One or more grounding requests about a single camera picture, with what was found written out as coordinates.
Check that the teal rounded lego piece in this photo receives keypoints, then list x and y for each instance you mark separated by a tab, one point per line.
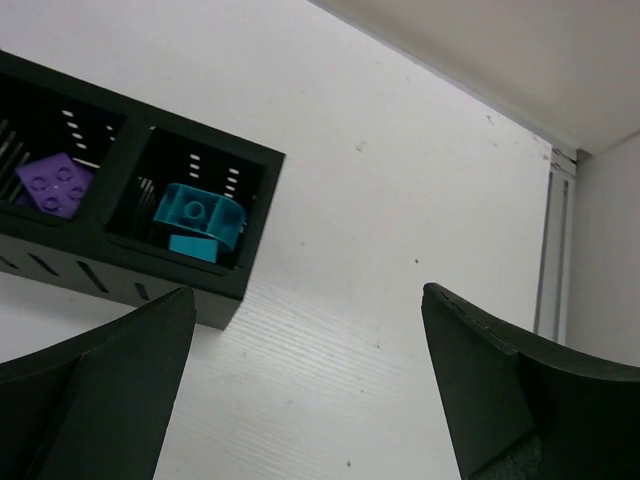
183	208

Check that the black double bin container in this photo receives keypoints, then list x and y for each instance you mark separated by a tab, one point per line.
111	247

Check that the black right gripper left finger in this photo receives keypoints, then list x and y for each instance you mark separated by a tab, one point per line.
97	406

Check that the purple rectangular lego brick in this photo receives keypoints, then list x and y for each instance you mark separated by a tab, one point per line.
55	185

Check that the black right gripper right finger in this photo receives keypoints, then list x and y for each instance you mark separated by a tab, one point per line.
519	406

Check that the teal small lego brick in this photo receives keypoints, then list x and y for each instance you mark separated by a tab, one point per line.
202	248

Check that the aluminium rail right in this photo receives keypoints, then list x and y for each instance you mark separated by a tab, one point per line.
552	302

